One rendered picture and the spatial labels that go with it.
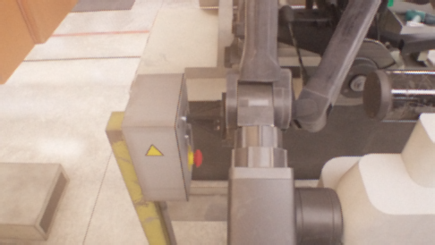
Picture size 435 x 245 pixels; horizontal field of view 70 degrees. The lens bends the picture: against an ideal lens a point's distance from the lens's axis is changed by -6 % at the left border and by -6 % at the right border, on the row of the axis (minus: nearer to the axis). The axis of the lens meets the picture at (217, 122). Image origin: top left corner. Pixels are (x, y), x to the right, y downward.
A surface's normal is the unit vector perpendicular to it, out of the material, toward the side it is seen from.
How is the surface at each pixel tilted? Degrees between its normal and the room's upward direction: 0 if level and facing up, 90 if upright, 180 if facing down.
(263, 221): 30
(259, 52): 67
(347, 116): 90
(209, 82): 90
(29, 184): 0
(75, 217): 0
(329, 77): 23
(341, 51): 35
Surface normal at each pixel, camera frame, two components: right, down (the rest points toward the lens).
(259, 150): -0.14, -0.28
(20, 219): -0.03, -0.72
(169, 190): -0.02, 0.69
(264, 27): -0.05, 0.35
